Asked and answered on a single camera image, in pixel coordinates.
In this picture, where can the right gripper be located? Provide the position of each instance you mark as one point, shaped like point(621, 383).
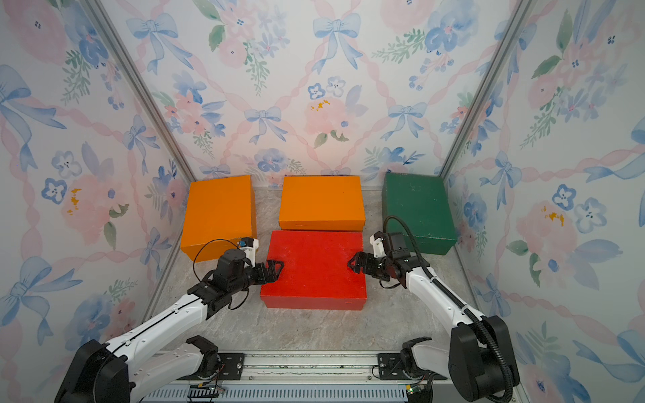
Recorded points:
point(359, 257)

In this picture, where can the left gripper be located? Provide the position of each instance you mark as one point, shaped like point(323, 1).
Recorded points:
point(264, 277)

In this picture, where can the red shoebox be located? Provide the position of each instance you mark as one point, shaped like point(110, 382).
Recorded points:
point(316, 275)

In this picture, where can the orange shoebox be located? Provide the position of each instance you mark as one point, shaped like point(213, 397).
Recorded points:
point(322, 203)
point(219, 213)

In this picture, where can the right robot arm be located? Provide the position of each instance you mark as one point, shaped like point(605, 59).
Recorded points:
point(479, 360)

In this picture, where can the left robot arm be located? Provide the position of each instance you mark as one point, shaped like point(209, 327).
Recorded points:
point(129, 367)

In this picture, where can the green shoebox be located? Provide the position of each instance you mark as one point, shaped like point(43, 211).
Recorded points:
point(422, 203)

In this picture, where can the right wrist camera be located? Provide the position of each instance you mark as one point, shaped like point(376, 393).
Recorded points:
point(381, 245)

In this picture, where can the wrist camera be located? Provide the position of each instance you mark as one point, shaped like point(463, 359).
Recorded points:
point(381, 245)
point(250, 247)

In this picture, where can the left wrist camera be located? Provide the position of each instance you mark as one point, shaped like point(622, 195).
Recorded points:
point(250, 247)

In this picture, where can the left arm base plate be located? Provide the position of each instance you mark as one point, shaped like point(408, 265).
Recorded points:
point(221, 366)

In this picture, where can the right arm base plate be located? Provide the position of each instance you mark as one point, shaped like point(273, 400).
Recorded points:
point(391, 366)

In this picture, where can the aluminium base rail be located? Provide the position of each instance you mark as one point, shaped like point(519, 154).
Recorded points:
point(306, 376)

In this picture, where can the left corner aluminium post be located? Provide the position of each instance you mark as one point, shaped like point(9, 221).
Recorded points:
point(105, 27)

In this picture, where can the corner aluminium post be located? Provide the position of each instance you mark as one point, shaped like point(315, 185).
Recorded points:
point(105, 27)
point(489, 80)

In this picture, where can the right corner aluminium post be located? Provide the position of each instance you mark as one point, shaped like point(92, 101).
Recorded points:
point(489, 80)

